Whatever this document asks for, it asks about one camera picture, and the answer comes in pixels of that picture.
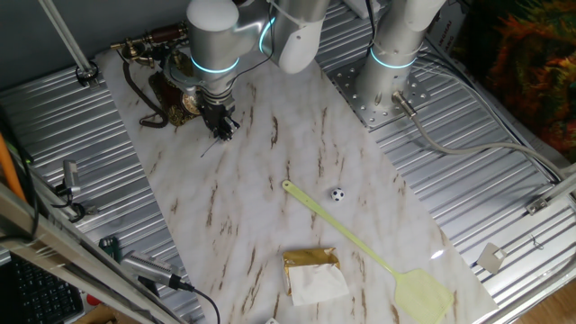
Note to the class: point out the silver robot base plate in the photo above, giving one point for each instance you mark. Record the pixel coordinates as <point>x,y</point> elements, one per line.
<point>360,103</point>

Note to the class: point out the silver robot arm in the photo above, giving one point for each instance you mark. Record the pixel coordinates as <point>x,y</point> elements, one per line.
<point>396,36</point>

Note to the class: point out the grey square tag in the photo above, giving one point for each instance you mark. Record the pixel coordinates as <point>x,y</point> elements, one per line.
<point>490,258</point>

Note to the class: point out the white marble pattern mat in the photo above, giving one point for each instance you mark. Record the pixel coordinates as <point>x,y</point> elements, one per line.
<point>270,225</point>

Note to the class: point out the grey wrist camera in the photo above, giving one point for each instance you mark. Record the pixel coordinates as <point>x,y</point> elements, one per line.
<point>180,76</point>

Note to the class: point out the small metal corner bracket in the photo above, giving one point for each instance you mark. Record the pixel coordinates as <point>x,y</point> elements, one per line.
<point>537,206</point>

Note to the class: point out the small soccer ball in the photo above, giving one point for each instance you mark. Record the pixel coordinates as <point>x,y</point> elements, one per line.
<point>338,194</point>

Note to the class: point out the colourful orange green cloth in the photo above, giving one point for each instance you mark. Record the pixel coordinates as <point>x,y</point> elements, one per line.
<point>531,67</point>

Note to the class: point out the black keyboard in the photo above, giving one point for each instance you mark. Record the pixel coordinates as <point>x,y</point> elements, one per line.
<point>40,297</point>

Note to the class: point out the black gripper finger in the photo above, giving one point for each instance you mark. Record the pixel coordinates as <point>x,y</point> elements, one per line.
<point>218,130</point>
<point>231,127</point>

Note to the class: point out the aluminium frame pole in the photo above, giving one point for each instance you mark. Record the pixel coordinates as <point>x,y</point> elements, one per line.
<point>560,186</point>
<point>67,40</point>

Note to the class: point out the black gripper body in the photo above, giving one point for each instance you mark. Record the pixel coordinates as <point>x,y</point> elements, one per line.
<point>218,110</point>

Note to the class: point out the yellow-green fly swatter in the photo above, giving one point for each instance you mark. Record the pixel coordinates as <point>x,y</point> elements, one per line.
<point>423,297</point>

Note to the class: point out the silver finned camera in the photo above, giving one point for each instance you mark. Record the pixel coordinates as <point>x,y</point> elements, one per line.
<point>148,267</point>

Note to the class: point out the white printed paper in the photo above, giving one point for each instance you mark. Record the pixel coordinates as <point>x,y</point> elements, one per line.
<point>445,31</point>

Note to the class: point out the orange pole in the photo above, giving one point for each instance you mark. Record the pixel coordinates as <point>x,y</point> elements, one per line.
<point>9,171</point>

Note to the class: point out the grey box red stop button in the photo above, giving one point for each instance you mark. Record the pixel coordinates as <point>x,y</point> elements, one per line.
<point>92,300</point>

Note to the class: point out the gold tissue pack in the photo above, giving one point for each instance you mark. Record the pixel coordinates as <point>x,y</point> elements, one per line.
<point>315,283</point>

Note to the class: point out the small silver camera on mount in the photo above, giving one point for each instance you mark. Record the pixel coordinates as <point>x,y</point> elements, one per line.
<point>70,173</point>

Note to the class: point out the green hex key set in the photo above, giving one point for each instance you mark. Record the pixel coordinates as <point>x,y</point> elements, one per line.
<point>109,246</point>

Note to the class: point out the brass and red phone handset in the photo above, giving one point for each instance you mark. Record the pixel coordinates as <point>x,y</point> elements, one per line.
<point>168,32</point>

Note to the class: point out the antique brass rotary phone base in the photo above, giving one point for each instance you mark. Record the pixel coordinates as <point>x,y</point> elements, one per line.
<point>168,99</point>

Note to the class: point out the aluminium frame beam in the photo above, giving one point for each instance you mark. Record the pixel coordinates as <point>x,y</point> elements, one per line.
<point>67,265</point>

